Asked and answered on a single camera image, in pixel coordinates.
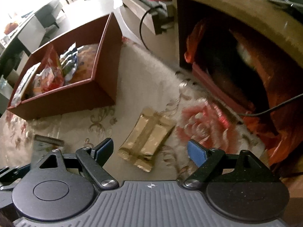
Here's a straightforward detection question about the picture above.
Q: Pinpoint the white barcode snack packet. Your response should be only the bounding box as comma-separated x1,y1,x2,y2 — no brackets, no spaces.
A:
11,63,41,107

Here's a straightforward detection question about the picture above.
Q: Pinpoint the silver snack pouch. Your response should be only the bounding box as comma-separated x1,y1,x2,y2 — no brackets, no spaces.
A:
31,134,64,167

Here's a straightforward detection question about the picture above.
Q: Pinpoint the grey sofa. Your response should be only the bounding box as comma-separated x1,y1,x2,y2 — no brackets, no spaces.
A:
35,0,64,29

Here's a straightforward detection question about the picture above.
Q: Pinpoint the gold snack packet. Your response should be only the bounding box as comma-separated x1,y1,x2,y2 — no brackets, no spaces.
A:
118,107,176,172

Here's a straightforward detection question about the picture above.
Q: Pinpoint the red Trolli candy bag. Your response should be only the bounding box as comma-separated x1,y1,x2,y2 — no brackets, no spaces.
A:
40,44,65,93

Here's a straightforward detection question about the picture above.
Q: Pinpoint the black power cable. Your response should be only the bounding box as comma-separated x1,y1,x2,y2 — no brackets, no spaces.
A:
139,5,164,51

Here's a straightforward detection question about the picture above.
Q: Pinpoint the wooden TV cabinet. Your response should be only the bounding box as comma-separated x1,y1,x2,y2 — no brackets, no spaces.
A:
107,0,303,81

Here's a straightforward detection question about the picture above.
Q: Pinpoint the red cardboard box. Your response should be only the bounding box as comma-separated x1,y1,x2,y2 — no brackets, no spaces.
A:
7,13,122,120

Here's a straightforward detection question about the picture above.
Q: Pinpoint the blue white snack packet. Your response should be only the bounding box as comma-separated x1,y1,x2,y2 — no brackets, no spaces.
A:
60,43,78,82

